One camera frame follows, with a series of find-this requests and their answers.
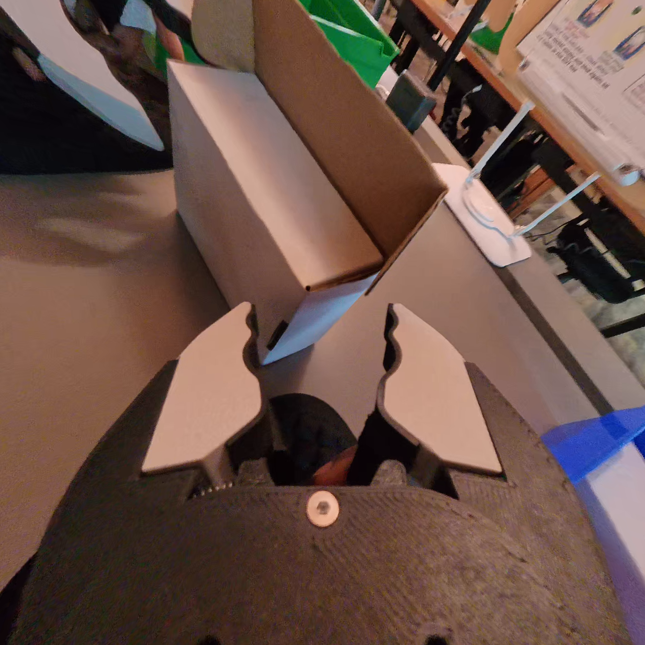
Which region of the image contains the white cardboard mailer box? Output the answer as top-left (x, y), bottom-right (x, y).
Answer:
top-left (167, 0), bottom-right (449, 366)

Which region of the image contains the long wooden edged table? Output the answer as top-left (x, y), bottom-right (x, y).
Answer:
top-left (411, 0), bottom-right (645, 233)

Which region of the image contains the printed instruction sheet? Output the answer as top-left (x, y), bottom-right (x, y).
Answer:
top-left (516, 0), bottom-right (645, 169)

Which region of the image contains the green plastic bin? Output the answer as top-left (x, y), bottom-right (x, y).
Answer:
top-left (151, 0), bottom-right (401, 90)

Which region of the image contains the black stand pole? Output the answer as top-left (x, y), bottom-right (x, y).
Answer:
top-left (427, 0), bottom-right (493, 91)

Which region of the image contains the dark grey cube device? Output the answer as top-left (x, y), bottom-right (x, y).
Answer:
top-left (385, 71), bottom-right (437, 135)

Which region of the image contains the blue plastic bin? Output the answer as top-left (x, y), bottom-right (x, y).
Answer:
top-left (542, 407), bottom-right (645, 484)

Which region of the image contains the person's left hand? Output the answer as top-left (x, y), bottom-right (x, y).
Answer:
top-left (0, 25), bottom-right (66, 132)

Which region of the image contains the black office chair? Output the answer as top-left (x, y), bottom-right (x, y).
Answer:
top-left (547, 219), bottom-right (638, 305)

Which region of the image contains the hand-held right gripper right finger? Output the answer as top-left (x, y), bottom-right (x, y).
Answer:
top-left (377, 302), bottom-right (505, 488)

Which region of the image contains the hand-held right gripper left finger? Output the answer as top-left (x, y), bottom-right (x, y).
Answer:
top-left (142, 301), bottom-right (269, 488)

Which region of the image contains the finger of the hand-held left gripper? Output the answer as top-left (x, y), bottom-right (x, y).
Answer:
top-left (4, 0), bottom-right (166, 152)
top-left (118, 0), bottom-right (158, 33)

